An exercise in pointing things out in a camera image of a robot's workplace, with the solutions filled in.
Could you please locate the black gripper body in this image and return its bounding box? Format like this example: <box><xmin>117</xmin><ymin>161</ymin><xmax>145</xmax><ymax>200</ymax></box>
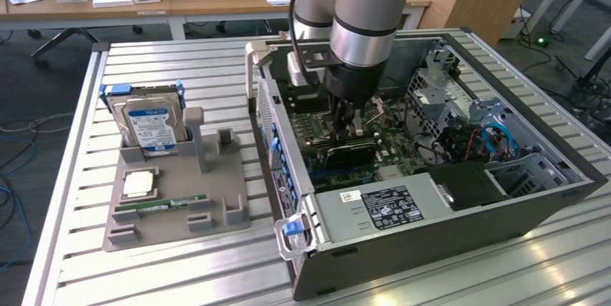
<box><xmin>324</xmin><ymin>64</ymin><xmax>384</xmax><ymax>106</ymax></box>

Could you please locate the graphics card with metal bracket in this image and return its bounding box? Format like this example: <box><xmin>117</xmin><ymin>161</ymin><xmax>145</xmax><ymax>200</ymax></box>
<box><xmin>317</xmin><ymin>137</ymin><xmax>377</xmax><ymax>178</ymax></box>

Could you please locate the CPU socket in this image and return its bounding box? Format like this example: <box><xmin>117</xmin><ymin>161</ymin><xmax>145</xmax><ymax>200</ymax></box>
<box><xmin>320</xmin><ymin>109</ymin><xmax>337</xmax><ymax>139</ymax></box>

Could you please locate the metal socket cover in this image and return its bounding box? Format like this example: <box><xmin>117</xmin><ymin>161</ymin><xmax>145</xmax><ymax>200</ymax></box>
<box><xmin>363</xmin><ymin>94</ymin><xmax>388</xmax><ymax>127</ymax></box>

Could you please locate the green RAM stick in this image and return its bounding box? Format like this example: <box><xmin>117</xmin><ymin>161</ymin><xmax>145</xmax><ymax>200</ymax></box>
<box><xmin>307</xmin><ymin>136</ymin><xmax>377</xmax><ymax>150</ymax></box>
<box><xmin>116</xmin><ymin>194</ymin><xmax>209</xmax><ymax>214</ymax></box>

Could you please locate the green motherboard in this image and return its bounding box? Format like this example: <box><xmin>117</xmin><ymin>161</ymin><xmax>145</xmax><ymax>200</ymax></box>
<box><xmin>279</xmin><ymin>80</ymin><xmax>431</xmax><ymax>192</ymax></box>

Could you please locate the silver disk bay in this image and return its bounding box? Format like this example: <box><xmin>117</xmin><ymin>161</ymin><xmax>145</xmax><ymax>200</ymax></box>
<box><xmin>484</xmin><ymin>152</ymin><xmax>573</xmax><ymax>198</ymax></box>
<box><xmin>404</xmin><ymin>45</ymin><xmax>481</xmax><ymax>132</ymax></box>

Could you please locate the silver chipset heat sink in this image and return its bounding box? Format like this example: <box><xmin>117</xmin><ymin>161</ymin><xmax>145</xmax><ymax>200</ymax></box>
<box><xmin>375</xmin><ymin>166</ymin><xmax>405</xmax><ymax>181</ymax></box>

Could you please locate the grey power supply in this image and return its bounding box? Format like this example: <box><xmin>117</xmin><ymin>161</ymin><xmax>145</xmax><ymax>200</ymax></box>
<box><xmin>312</xmin><ymin>172</ymin><xmax>455</xmax><ymax>243</ymax></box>

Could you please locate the black plastic shroud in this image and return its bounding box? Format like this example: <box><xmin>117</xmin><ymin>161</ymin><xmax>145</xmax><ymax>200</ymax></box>
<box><xmin>425</xmin><ymin>160</ymin><xmax>512</xmax><ymax>213</ymax></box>

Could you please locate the blue case latch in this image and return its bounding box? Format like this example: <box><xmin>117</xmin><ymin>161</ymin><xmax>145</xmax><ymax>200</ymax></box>
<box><xmin>281</xmin><ymin>222</ymin><xmax>307</xmax><ymax>238</ymax></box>

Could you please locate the grey parts rack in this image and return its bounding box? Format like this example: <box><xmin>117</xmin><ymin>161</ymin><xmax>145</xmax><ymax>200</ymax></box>
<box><xmin>101</xmin><ymin>107</ymin><xmax>252</xmax><ymax>254</ymax></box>

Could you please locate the white box with red button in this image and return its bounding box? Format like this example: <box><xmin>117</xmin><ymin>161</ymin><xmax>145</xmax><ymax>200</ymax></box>
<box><xmin>508</xmin><ymin>16</ymin><xmax>525</xmax><ymax>41</ymax></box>

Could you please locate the grey open PC case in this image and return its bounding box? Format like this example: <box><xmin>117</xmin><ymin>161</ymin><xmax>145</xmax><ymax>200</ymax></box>
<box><xmin>243</xmin><ymin>32</ymin><xmax>610</xmax><ymax>302</ymax></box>

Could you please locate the hard disk with blue caddy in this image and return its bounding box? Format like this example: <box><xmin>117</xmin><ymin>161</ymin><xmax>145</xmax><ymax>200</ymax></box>
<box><xmin>97</xmin><ymin>83</ymin><xmax>188</xmax><ymax>159</ymax></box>

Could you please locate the silver CPU chip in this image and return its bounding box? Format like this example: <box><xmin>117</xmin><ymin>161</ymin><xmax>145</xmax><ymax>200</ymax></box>
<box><xmin>121</xmin><ymin>172</ymin><xmax>156</xmax><ymax>199</ymax></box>

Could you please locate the white table leg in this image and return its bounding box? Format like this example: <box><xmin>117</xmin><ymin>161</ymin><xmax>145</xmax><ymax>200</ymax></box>
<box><xmin>584</xmin><ymin>25</ymin><xmax>611</xmax><ymax>61</ymax></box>

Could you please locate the black chair base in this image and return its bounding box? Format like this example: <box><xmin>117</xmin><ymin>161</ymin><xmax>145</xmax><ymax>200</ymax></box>
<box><xmin>28</xmin><ymin>26</ymin><xmax>101</xmax><ymax>68</ymax></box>

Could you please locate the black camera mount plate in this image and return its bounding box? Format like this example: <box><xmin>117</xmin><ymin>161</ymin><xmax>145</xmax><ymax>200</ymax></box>
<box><xmin>297</xmin><ymin>48</ymin><xmax>343</xmax><ymax>71</ymax></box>

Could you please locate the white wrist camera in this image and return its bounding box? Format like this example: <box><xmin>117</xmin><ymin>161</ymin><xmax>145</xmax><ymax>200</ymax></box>
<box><xmin>287</xmin><ymin>51</ymin><xmax>313</xmax><ymax>87</ymax></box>

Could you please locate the black wire bundle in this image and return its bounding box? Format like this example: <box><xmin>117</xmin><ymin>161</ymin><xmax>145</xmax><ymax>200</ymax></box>
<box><xmin>413</xmin><ymin>124</ymin><xmax>473</xmax><ymax>164</ymax></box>

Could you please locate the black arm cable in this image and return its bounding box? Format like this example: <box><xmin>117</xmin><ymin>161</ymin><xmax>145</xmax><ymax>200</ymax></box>
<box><xmin>287</xmin><ymin>0</ymin><xmax>319</xmax><ymax>84</ymax></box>

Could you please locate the red wire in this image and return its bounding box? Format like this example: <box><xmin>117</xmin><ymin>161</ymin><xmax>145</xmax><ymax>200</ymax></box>
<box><xmin>467</xmin><ymin>130</ymin><xmax>481</xmax><ymax>159</ymax></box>

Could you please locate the blue wire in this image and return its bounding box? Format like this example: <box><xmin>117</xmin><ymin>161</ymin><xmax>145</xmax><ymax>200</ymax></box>
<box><xmin>479</xmin><ymin>124</ymin><xmax>520</xmax><ymax>161</ymax></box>

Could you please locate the white floor cable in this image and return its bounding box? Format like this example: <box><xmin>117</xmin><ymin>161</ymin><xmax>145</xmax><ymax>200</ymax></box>
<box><xmin>0</xmin><ymin>112</ymin><xmax>73</xmax><ymax>134</ymax></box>

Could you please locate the blue floor cable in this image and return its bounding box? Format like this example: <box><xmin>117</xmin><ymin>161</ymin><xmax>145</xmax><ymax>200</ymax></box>
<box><xmin>0</xmin><ymin>133</ymin><xmax>39</xmax><ymax>270</ymax></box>

